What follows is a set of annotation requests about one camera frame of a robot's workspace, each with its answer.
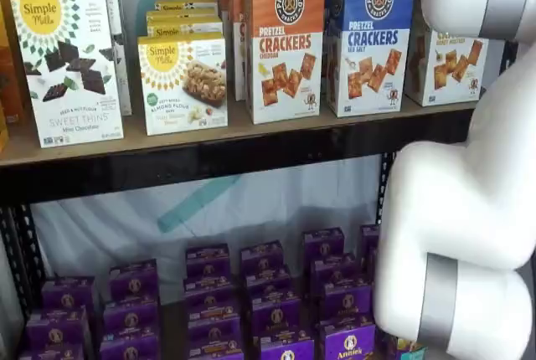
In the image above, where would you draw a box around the blue sea salt cracker box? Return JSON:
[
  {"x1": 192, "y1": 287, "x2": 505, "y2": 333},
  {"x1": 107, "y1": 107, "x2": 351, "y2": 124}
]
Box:
[{"x1": 326, "y1": 0, "x2": 418, "y2": 118}]

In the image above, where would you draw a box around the plain yellow snack box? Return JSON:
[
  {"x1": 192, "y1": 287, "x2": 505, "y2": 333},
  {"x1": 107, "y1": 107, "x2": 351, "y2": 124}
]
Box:
[{"x1": 0, "y1": 102, "x2": 10, "y2": 152}]

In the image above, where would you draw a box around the Simple Mills sweet thins box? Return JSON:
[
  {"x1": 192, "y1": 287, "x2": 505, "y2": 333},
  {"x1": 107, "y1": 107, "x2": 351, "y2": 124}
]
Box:
[
  {"x1": 33, "y1": 0, "x2": 133, "y2": 117},
  {"x1": 10, "y1": 0, "x2": 126, "y2": 148}
]

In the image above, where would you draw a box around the black metal shelving rack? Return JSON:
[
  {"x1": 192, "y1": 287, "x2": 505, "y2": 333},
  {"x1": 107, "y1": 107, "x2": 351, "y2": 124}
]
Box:
[{"x1": 0, "y1": 39, "x2": 520, "y2": 327}]

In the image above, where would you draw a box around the orange brown snack box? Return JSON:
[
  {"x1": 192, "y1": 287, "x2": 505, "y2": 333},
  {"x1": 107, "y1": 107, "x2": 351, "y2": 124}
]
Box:
[{"x1": 0, "y1": 0, "x2": 28, "y2": 126}]

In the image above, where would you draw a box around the white fabric backdrop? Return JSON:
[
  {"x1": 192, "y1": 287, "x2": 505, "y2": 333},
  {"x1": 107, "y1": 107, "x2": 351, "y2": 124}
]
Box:
[{"x1": 31, "y1": 0, "x2": 384, "y2": 290}]

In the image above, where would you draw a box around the brown wooden shelf board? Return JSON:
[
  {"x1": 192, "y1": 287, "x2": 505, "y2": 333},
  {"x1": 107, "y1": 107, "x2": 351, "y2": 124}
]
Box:
[{"x1": 0, "y1": 95, "x2": 478, "y2": 167}]

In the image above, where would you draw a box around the Simple Mills almond bars box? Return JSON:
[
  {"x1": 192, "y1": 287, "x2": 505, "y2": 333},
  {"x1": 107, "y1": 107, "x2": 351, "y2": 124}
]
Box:
[
  {"x1": 137, "y1": 32, "x2": 229, "y2": 136},
  {"x1": 146, "y1": 20, "x2": 226, "y2": 41},
  {"x1": 153, "y1": 0, "x2": 219, "y2": 13},
  {"x1": 146, "y1": 10, "x2": 224, "y2": 25}
]

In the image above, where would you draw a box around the yellow honey mustard cracker box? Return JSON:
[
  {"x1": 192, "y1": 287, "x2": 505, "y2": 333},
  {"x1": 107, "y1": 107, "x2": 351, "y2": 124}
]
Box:
[{"x1": 405, "y1": 27, "x2": 490, "y2": 108}]

